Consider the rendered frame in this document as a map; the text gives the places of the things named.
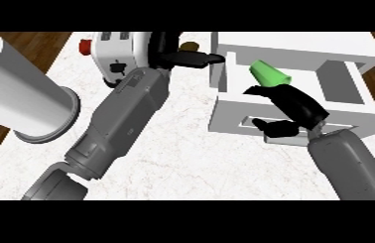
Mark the white open drawer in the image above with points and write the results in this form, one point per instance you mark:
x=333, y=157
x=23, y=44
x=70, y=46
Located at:
x=342, y=85

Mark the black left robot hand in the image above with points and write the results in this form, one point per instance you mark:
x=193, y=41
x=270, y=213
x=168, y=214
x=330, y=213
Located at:
x=188, y=59

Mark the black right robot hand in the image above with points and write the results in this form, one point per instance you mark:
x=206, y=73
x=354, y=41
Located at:
x=298, y=105

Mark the green cup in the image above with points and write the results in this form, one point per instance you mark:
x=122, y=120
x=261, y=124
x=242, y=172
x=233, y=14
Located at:
x=268, y=74

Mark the small brown round object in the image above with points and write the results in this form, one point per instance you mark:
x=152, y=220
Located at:
x=190, y=46

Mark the white cabinet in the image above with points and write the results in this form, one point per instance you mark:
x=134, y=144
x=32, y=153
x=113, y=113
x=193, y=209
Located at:
x=293, y=42

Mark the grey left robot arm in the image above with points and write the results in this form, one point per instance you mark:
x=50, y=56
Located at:
x=128, y=111

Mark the white toaster with red knob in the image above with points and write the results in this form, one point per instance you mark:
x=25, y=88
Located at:
x=115, y=50

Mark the large white cylindrical canister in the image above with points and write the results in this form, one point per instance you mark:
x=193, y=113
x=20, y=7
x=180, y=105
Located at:
x=30, y=98

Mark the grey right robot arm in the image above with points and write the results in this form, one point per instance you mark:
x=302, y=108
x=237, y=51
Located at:
x=346, y=167

